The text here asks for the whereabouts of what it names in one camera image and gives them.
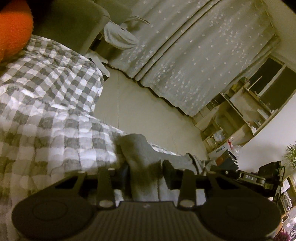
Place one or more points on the grey t-shirt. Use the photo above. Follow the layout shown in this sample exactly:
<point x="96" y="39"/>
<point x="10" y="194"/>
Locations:
<point x="147" y="180"/>

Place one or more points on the white cloth on chair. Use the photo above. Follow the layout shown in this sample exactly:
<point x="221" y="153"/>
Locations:
<point x="118" y="37"/>

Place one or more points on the grey white checkered bedsheet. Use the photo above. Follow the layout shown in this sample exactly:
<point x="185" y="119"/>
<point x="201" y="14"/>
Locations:
<point x="48" y="131"/>

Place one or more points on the wooden shelf unit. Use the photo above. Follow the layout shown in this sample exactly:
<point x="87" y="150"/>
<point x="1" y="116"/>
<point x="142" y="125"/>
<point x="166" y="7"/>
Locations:
<point x="240" y="112"/>

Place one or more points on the grey office chair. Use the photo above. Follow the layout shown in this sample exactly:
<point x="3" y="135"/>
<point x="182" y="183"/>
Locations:
<point x="120" y="12"/>

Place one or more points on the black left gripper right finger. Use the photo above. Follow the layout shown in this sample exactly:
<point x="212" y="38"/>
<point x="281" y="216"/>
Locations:
<point x="182" y="180"/>

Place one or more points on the dark grey bedside cube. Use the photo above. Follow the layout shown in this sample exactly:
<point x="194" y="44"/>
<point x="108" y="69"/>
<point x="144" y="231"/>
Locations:
<point x="75" y="24"/>

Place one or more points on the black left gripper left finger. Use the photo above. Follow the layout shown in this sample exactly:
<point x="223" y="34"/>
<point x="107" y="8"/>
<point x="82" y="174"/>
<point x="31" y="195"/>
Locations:
<point x="108" y="180"/>

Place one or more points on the green potted plant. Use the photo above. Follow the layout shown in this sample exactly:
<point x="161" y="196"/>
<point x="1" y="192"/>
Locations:
<point x="290" y="154"/>

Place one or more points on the orange plush cushion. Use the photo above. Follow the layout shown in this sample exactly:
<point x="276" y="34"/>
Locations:
<point x="16" y="28"/>

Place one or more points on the grey star patterned curtain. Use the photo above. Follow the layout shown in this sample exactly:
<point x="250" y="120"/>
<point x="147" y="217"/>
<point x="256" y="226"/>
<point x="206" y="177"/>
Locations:
<point x="192" y="50"/>

